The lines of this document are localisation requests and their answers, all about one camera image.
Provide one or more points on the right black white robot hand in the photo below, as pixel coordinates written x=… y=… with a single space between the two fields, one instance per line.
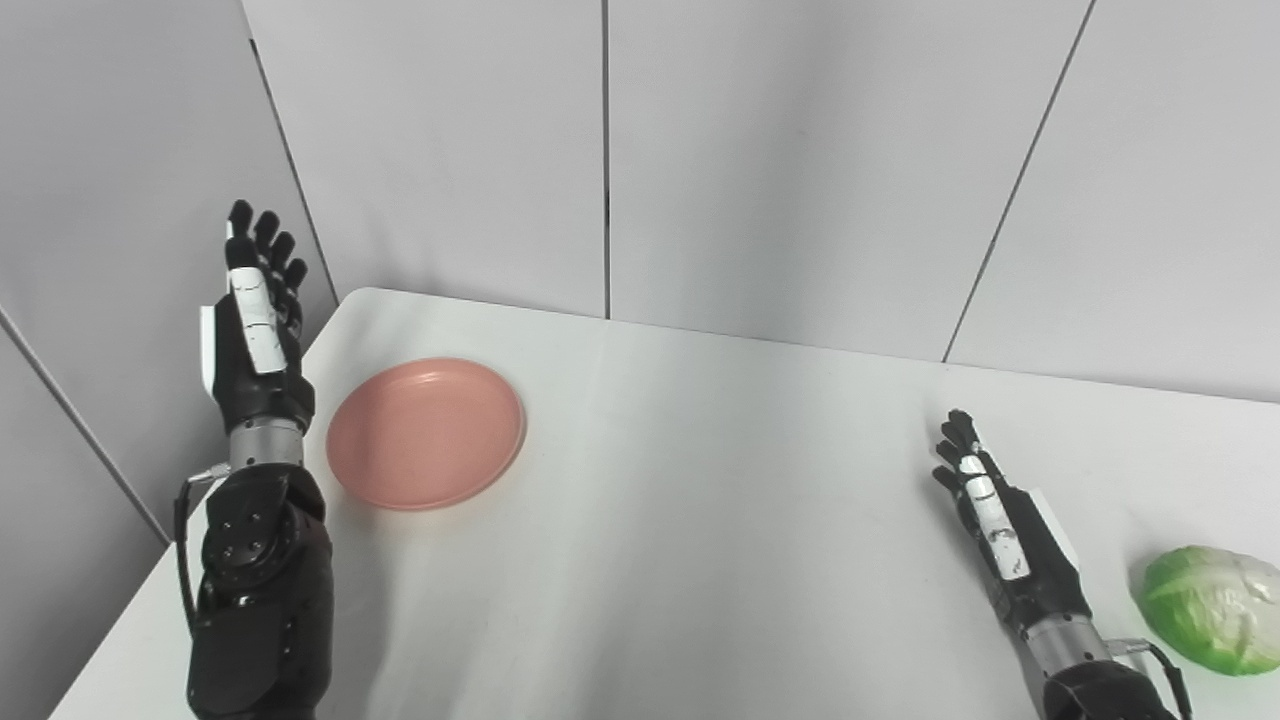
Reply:
x=1010 y=545

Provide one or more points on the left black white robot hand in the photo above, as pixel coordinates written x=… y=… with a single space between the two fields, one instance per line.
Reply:
x=250 y=340

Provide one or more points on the pink plate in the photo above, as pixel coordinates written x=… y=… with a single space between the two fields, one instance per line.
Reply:
x=425 y=433

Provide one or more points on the green white cabbage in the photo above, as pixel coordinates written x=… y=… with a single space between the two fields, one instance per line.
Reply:
x=1215 y=610

